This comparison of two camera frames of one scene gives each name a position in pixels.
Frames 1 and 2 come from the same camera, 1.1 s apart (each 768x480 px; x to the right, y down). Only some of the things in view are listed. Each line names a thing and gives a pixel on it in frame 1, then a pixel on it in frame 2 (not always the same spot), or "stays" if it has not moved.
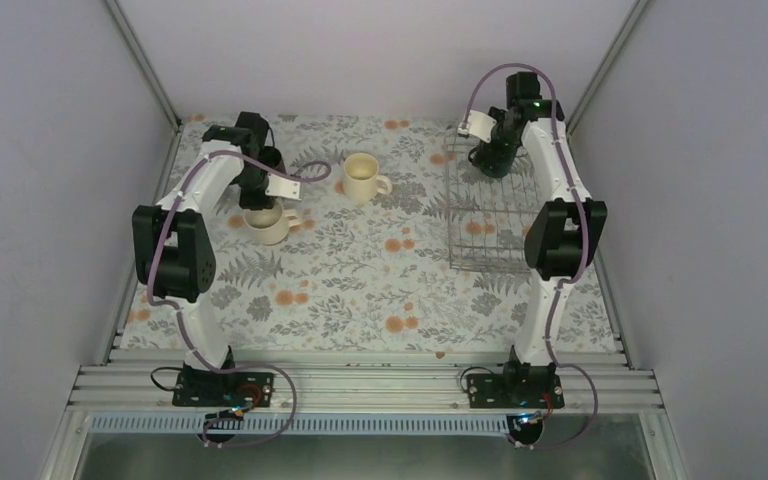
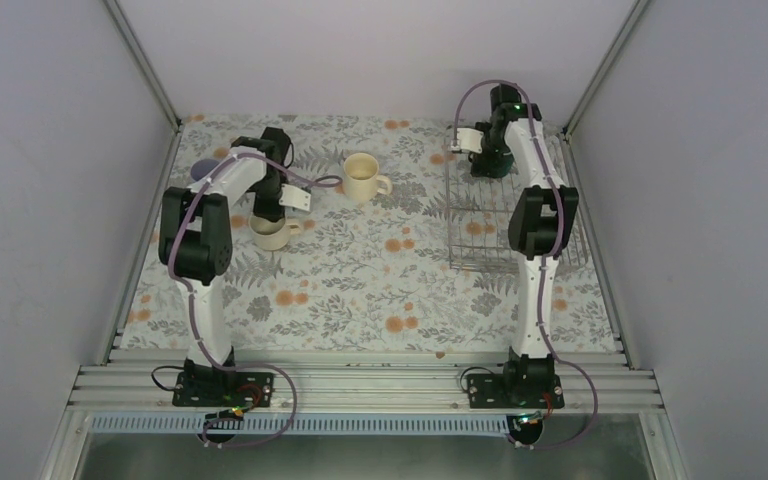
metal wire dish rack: (488, 216) stays
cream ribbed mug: (360, 177) stays
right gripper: (496, 109) to (495, 162)
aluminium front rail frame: (365, 381) stays
